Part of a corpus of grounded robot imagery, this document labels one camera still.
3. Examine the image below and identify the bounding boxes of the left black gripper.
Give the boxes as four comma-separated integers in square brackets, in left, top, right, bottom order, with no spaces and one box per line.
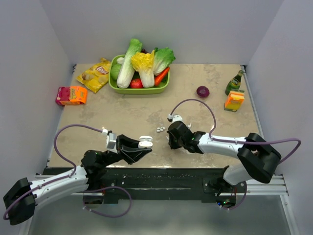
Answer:
[100,134,152,168]

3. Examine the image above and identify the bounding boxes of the white gold-rimmed charging case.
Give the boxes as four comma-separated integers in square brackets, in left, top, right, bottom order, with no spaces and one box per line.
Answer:
[138,136,153,149]

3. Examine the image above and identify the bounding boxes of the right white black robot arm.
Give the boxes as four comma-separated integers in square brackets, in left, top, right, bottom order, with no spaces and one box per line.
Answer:
[167,121,281,192]

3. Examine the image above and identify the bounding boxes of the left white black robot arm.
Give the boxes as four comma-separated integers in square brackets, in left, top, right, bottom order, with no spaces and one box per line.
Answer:
[3,133,153,225]

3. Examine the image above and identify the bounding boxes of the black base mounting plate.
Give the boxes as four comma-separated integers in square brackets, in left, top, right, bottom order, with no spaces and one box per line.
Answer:
[36,166,247,209]

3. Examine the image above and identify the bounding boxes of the purple red onion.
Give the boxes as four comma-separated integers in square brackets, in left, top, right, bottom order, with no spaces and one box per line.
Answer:
[196,86,210,98]

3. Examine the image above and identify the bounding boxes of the green plastic basket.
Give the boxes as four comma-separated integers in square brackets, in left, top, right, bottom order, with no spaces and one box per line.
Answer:
[108,54,171,95]

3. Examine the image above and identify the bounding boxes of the orange carrot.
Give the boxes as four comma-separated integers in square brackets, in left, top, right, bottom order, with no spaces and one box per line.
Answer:
[155,67,170,86]

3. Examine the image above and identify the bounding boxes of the orange sponge pack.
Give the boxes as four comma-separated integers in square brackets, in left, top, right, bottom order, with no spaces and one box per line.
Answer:
[224,89,245,112]

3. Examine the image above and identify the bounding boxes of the red tomato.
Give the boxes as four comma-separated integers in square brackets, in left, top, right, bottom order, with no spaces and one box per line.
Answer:
[130,78,143,89]

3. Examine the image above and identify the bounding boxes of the green Perrier bottle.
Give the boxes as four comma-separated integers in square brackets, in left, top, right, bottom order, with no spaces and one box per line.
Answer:
[225,70,244,95]

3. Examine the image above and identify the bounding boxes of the tall napa cabbage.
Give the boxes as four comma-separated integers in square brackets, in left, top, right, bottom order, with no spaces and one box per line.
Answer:
[117,39,142,89]

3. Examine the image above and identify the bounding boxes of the pink orange snack box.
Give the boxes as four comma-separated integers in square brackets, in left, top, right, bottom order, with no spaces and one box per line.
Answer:
[55,86,88,106]

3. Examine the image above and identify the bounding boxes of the yellow Lays chips bag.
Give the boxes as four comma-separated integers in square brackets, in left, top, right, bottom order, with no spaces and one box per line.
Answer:
[76,57,111,94]

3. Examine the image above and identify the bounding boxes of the green leaf lettuce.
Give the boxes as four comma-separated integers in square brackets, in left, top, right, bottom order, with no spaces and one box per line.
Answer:
[153,47,176,76]

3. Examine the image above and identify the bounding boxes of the round green cabbage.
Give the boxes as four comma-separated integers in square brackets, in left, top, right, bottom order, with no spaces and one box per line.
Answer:
[111,63,122,81]

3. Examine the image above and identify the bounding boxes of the yellow napa cabbage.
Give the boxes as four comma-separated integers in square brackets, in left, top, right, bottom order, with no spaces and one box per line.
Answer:
[131,50,155,88]

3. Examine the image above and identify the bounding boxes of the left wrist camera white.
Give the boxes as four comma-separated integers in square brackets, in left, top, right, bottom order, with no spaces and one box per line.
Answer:
[101,128,117,152]

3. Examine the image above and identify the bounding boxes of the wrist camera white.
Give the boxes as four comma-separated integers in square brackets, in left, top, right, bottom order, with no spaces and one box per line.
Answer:
[167,114,191,130]
[101,128,117,152]

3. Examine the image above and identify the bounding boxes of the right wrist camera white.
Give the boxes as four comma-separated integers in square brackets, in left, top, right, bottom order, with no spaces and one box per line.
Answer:
[167,114,191,130]

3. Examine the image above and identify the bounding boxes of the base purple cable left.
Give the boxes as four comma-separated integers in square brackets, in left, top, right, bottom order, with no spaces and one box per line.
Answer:
[82,186,133,218]

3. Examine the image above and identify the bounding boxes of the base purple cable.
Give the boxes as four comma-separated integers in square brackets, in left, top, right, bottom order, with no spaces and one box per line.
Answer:
[82,186,133,218]
[219,182,247,211]

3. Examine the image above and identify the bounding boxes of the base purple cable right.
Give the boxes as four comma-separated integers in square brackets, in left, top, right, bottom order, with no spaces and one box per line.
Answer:
[219,182,247,211]

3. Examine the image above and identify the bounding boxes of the aluminium frame rail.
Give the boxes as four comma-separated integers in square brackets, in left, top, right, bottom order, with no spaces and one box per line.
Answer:
[30,172,287,200]

